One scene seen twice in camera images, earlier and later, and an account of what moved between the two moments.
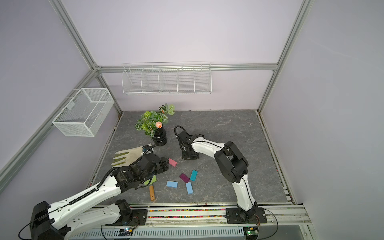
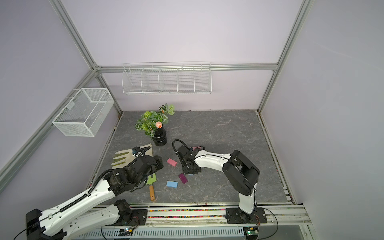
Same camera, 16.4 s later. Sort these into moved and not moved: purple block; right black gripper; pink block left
Moved: right black gripper
Not moved: pink block left; purple block
